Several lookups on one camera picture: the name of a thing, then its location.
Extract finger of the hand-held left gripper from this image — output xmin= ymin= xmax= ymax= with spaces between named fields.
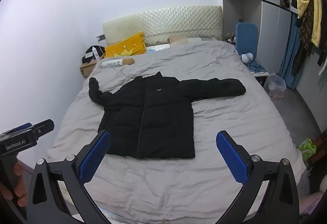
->
xmin=10 ymin=122 xmax=33 ymax=133
xmin=32 ymin=119 xmax=55 ymax=141

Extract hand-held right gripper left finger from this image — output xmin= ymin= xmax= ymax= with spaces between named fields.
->
xmin=27 ymin=130 xmax=111 ymax=224

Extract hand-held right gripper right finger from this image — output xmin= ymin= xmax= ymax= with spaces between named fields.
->
xmin=216 ymin=130 xmax=300 ymax=224

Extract black puffer jacket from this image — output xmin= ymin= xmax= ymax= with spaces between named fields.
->
xmin=88 ymin=71 xmax=246 ymax=159

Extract person's left hand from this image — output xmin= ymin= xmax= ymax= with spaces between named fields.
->
xmin=13 ymin=161 xmax=29 ymax=207

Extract bed with light grey sheet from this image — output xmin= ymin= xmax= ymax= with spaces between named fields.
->
xmin=46 ymin=36 xmax=306 ymax=224

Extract cardboard box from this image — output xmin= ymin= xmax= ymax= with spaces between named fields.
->
xmin=80 ymin=61 xmax=97 ymax=78

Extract green printed bag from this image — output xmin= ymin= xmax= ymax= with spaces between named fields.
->
xmin=298 ymin=138 xmax=317 ymax=161

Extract clear plastic trash bin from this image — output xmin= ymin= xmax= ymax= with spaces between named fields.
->
xmin=263 ymin=73 xmax=287 ymax=101

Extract black bag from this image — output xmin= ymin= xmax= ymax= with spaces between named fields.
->
xmin=82 ymin=45 xmax=106 ymax=64

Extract white nightstand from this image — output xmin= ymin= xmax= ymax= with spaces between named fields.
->
xmin=252 ymin=67 xmax=270 ymax=88

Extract white and tan cylinder bolster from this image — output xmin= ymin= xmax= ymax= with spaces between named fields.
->
xmin=102 ymin=58 xmax=135 ymax=69

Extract white round headphones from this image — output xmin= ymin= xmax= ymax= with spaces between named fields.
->
xmin=241 ymin=52 xmax=255 ymax=64

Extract yellow crown pillow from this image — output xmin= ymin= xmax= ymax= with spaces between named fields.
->
xmin=104 ymin=32 xmax=147 ymax=58

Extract blue hanging garment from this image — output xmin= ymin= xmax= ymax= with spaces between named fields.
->
xmin=278 ymin=13 xmax=302 ymax=90

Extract blue patterned cloth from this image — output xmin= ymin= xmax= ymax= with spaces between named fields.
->
xmin=146 ymin=44 xmax=171 ymax=54

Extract pink pillow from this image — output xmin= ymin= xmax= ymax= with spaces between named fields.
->
xmin=168 ymin=36 xmax=189 ymax=47

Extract brown patterned garment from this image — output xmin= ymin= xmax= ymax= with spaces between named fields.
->
xmin=291 ymin=1 xmax=315 ymax=78

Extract cream quilted headboard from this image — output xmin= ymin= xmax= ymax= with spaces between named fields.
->
xmin=102 ymin=6 xmax=223 ymax=46

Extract yellow fleece jacket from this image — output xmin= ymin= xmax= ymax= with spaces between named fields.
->
xmin=296 ymin=0 xmax=323 ymax=48

